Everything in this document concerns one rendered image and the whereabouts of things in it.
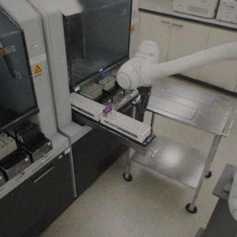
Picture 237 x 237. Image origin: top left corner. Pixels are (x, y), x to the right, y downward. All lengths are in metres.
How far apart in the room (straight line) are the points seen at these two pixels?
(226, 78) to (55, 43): 2.68
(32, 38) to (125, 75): 0.50
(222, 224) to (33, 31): 1.41
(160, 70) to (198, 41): 2.63
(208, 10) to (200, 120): 2.06
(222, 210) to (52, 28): 1.30
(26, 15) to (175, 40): 2.74
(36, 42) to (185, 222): 1.62
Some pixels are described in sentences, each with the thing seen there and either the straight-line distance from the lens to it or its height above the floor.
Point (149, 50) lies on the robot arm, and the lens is 1.16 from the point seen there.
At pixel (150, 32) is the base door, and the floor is 0.57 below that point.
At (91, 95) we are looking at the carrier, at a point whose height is 0.86.
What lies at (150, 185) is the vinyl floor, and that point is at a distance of 2.28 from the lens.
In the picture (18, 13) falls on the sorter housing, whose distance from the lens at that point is 1.27.
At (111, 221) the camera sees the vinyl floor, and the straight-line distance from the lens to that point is 2.06.
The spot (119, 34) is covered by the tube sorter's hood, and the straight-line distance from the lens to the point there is 1.79.
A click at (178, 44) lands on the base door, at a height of 0.50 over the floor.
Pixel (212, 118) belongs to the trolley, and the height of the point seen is 0.82.
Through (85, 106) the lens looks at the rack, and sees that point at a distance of 1.60.
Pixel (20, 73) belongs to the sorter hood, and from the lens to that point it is 1.27.
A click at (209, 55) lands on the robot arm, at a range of 1.06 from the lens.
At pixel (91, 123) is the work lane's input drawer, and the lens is 1.58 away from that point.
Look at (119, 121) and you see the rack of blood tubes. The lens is 1.48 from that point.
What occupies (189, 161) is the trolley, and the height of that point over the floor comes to 0.28.
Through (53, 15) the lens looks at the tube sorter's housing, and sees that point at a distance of 1.35.
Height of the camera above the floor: 1.77
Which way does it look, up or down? 37 degrees down
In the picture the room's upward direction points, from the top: 2 degrees clockwise
